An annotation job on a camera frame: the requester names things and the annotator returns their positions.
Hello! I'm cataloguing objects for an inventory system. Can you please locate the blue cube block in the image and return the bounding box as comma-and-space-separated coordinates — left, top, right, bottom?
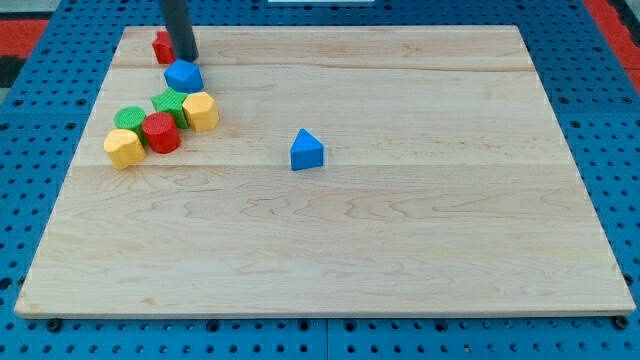
164, 59, 204, 93

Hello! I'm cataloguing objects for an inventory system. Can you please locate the green star block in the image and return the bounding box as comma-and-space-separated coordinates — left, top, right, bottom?
151, 87, 189, 129

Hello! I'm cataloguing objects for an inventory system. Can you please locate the red star block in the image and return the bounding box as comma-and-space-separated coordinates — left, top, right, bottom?
152, 31, 176, 65

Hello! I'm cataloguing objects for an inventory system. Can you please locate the blue triangle block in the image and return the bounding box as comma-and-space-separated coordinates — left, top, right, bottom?
290, 129, 325, 171

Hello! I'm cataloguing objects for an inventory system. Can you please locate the light wooden board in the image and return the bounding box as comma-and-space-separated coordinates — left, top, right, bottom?
15, 25, 636, 319

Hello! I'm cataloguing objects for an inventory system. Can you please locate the yellow hexagon block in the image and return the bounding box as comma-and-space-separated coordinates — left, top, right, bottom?
182, 92, 219, 132

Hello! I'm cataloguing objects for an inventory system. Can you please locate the red cylinder block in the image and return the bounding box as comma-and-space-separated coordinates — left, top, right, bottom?
142, 112, 181, 154

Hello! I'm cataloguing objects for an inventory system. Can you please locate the green cylinder block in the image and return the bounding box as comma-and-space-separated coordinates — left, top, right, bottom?
113, 106, 147, 145

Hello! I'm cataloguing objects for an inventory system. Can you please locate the yellow heart block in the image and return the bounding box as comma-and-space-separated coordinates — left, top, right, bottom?
103, 128, 146, 170

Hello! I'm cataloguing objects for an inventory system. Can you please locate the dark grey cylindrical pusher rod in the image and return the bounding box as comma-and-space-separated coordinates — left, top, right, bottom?
158, 0, 199, 62

